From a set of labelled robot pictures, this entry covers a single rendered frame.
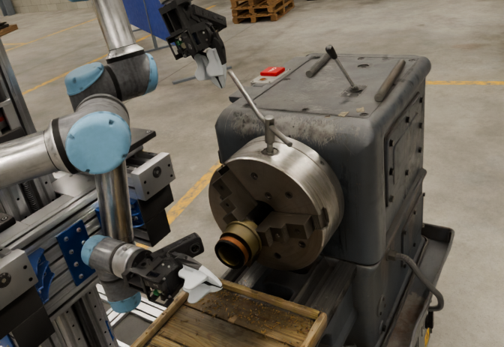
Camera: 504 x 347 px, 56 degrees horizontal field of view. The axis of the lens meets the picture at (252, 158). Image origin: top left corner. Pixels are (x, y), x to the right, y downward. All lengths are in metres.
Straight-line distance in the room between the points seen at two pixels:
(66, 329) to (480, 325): 1.69
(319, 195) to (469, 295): 1.57
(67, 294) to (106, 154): 0.63
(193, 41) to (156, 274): 0.48
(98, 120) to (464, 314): 1.92
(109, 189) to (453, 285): 1.83
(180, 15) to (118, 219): 0.50
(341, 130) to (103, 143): 0.53
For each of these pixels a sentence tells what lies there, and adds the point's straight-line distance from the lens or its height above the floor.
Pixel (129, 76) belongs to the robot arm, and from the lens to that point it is 1.44.
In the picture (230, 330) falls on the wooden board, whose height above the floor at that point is 0.89.
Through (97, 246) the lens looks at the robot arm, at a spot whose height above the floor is 1.11.
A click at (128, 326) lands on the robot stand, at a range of 2.24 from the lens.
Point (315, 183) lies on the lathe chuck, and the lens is 1.05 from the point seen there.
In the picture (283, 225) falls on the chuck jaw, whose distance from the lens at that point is 1.03.
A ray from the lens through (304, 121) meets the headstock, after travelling 1.17.
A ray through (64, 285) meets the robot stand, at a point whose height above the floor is 0.88.
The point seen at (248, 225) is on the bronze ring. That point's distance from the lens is 1.03.
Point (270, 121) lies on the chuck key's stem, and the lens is 1.02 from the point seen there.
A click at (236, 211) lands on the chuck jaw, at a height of 1.13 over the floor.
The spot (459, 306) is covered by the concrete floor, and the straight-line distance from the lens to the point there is 2.45.
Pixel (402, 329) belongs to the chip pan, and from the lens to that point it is 1.59.
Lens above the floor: 1.71
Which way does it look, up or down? 27 degrees down
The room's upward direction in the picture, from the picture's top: 9 degrees counter-clockwise
